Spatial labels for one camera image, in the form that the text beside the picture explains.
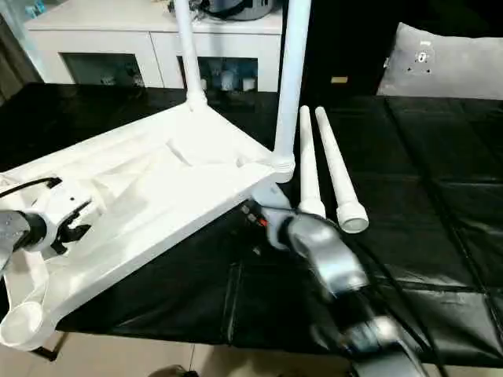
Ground white plastic table leg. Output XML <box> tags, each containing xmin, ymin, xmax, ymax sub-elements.
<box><xmin>174</xmin><ymin>0</ymin><xmax>208</xmax><ymax>113</ymax></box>
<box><xmin>297</xmin><ymin>104</ymin><xmax>328</xmax><ymax>218</ymax></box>
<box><xmin>273</xmin><ymin>0</ymin><xmax>314</xmax><ymax>176</ymax></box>
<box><xmin>314</xmin><ymin>105</ymin><xmax>370</xmax><ymax>236</ymax></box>

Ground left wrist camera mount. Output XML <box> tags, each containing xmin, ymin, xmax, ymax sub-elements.
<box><xmin>23</xmin><ymin>176</ymin><xmax>97</xmax><ymax>261</ymax></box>

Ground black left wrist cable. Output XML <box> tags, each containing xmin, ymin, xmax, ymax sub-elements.
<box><xmin>0</xmin><ymin>177</ymin><xmax>63</xmax><ymax>198</ymax></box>

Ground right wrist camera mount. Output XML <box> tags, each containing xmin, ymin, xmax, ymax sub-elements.
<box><xmin>251</xmin><ymin>183</ymin><xmax>300</xmax><ymax>252</ymax></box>

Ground white cabinet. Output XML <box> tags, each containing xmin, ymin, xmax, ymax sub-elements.
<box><xmin>23</xmin><ymin>7</ymin><xmax>285</xmax><ymax>93</ymax></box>

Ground dark helmet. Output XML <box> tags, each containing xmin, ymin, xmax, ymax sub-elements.
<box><xmin>204</xmin><ymin>0</ymin><xmax>284</xmax><ymax>23</ymax></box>

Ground white plastic table top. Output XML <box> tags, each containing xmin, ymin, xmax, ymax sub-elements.
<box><xmin>0</xmin><ymin>100</ymin><xmax>296</xmax><ymax>353</ymax></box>

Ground black cabinet gold label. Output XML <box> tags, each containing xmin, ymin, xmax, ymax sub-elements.
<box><xmin>281</xmin><ymin>0</ymin><xmax>404</xmax><ymax>97</ymax></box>

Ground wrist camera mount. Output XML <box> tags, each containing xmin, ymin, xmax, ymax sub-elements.
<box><xmin>23</xmin><ymin>176</ymin><xmax>97</xmax><ymax>261</ymax></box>
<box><xmin>251</xmin><ymin>183</ymin><xmax>300</xmax><ymax>252</ymax></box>

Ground brown rounded robot part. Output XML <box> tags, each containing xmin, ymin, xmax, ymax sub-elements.
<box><xmin>151</xmin><ymin>364</ymin><xmax>196</xmax><ymax>377</ymax></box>

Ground black metal table frame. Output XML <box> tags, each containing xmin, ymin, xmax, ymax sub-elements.
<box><xmin>34</xmin><ymin>331</ymin><xmax>67</xmax><ymax>362</ymax></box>

